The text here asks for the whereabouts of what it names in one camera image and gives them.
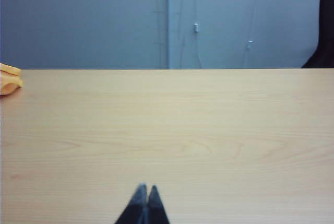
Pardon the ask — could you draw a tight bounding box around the white hanging cable with plug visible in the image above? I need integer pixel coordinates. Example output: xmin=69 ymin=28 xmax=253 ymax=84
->
xmin=192 ymin=0 xmax=203 ymax=69

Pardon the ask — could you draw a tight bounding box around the yellow cloth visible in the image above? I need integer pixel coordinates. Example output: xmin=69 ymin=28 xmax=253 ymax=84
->
xmin=0 ymin=63 xmax=24 ymax=96

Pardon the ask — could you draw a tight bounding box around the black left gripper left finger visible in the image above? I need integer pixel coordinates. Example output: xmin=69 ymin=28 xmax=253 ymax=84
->
xmin=114 ymin=182 xmax=148 ymax=224

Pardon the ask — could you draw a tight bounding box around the black office chair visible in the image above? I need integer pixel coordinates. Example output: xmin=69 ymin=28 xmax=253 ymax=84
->
xmin=301 ymin=0 xmax=334 ymax=69

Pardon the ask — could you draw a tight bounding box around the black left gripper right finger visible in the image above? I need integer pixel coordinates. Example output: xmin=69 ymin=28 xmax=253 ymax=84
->
xmin=146 ymin=185 xmax=171 ymax=224

